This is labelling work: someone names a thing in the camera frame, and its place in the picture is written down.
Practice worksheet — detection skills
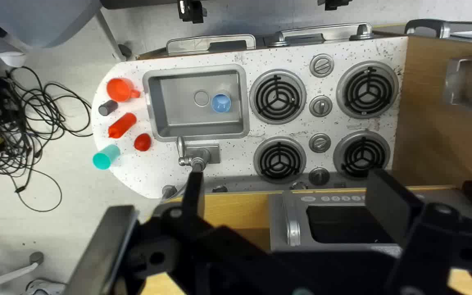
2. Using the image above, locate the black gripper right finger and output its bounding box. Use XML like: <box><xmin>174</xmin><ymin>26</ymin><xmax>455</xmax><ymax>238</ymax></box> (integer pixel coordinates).
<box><xmin>366</xmin><ymin>169</ymin><xmax>472</xmax><ymax>295</ymax></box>

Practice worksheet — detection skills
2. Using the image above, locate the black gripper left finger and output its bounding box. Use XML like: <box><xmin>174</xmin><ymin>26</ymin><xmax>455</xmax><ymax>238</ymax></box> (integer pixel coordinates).
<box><xmin>63</xmin><ymin>169</ymin><xmax>283</xmax><ymax>295</ymax></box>

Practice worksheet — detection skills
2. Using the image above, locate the gray cylinder block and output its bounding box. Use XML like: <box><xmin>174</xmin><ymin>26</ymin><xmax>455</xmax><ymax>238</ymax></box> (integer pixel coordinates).
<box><xmin>97</xmin><ymin>98</ymin><xmax>120</xmax><ymax>118</ymax></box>

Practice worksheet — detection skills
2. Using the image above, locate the teal cylinder block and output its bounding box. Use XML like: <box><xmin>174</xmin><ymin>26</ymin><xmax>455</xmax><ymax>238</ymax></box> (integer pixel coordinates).
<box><xmin>92</xmin><ymin>143</ymin><xmax>124</xmax><ymax>172</ymax></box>

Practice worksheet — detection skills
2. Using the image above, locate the small red round block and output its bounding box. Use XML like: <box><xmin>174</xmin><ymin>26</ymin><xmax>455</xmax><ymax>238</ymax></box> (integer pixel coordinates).
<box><xmin>133</xmin><ymin>133</ymin><xmax>155</xmax><ymax>153</ymax></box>

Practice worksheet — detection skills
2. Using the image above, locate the red cylinder block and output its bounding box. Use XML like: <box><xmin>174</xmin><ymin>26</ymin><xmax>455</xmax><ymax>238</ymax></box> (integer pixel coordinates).
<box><xmin>107</xmin><ymin>112</ymin><xmax>140</xmax><ymax>139</ymax></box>

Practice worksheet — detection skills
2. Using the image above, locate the gray toy sink basin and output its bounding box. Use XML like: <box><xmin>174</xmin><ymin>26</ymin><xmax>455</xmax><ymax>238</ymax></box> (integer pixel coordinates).
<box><xmin>143</xmin><ymin>64</ymin><xmax>251</xmax><ymax>143</ymax></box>

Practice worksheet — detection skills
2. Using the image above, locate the black coil toy burner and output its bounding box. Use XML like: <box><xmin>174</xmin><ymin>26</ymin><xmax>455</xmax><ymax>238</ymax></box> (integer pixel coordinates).
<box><xmin>333</xmin><ymin>130</ymin><xmax>394</xmax><ymax>180</ymax></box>
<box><xmin>250</xmin><ymin>69</ymin><xmax>309</xmax><ymax>125</ymax></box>
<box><xmin>337</xmin><ymin>59</ymin><xmax>402</xmax><ymax>120</ymax></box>
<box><xmin>253</xmin><ymin>136</ymin><xmax>309</xmax><ymax>182</ymax></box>

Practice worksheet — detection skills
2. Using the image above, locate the gray toy microwave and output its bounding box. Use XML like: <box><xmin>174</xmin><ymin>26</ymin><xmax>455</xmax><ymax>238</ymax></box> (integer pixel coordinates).
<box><xmin>268</xmin><ymin>185</ymin><xmax>468</xmax><ymax>262</ymax></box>

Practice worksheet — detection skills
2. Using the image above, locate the white toy kitchen stove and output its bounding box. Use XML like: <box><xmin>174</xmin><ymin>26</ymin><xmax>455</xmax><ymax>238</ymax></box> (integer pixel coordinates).
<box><xmin>91</xmin><ymin>36</ymin><xmax>410</xmax><ymax>200</ymax></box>

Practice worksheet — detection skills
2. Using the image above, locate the wooden toy kitchen cabinet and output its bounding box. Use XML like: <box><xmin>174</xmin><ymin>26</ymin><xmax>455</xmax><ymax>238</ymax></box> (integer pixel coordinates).
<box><xmin>137</xmin><ymin>23</ymin><xmax>472</xmax><ymax>295</ymax></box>

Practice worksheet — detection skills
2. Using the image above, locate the gray stove knob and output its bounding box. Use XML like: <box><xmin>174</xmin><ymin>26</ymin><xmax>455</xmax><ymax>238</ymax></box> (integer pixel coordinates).
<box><xmin>307</xmin><ymin>133</ymin><xmax>335</xmax><ymax>156</ymax></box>
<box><xmin>307</xmin><ymin>167</ymin><xmax>333</xmax><ymax>189</ymax></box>
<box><xmin>309</xmin><ymin>94</ymin><xmax>335</xmax><ymax>118</ymax></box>
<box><xmin>309</xmin><ymin>53</ymin><xmax>337</xmax><ymax>80</ymax></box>

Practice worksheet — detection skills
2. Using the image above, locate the white chair base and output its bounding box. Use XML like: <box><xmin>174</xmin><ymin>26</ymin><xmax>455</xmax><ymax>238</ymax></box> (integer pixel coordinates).
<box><xmin>0</xmin><ymin>220</ymin><xmax>66</xmax><ymax>295</ymax></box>

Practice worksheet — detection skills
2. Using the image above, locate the gray toy faucet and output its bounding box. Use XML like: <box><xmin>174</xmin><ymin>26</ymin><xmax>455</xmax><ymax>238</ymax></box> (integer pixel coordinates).
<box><xmin>176</xmin><ymin>136</ymin><xmax>222</xmax><ymax>172</ymax></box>

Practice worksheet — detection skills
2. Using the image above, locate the blue toy cup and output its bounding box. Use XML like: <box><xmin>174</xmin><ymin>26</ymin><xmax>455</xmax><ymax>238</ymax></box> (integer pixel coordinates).
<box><xmin>210</xmin><ymin>92</ymin><xmax>235</xmax><ymax>115</ymax></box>

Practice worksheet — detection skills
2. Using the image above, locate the black chair caster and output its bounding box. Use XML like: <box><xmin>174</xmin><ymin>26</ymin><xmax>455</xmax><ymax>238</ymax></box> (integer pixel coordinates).
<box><xmin>178</xmin><ymin>0</ymin><xmax>207</xmax><ymax>25</ymax></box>
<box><xmin>324</xmin><ymin>0</ymin><xmax>355</xmax><ymax>12</ymax></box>

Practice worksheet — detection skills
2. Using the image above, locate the gray microwave door handle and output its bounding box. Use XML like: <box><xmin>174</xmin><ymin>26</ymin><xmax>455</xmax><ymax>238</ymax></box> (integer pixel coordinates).
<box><xmin>284</xmin><ymin>190</ymin><xmax>305</xmax><ymax>249</ymax></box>

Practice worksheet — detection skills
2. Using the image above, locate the black cable tangle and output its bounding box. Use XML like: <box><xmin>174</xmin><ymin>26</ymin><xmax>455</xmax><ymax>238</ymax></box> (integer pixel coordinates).
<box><xmin>0</xmin><ymin>64</ymin><xmax>96</xmax><ymax>215</ymax></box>

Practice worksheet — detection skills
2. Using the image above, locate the orange toy cup with handle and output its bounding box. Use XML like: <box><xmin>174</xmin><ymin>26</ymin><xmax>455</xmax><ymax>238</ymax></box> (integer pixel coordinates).
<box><xmin>107</xmin><ymin>77</ymin><xmax>143</xmax><ymax>103</ymax></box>

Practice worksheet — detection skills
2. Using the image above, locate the gray cabinet door handle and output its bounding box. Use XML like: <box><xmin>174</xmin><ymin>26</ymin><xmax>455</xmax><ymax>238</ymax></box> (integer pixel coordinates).
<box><xmin>404</xmin><ymin>18</ymin><xmax>472</xmax><ymax>43</ymax></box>

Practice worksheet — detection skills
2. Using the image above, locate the gray oven door handle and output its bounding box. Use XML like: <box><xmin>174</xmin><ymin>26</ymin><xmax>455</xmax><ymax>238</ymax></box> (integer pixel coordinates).
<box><xmin>165</xmin><ymin>23</ymin><xmax>376</xmax><ymax>57</ymax></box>

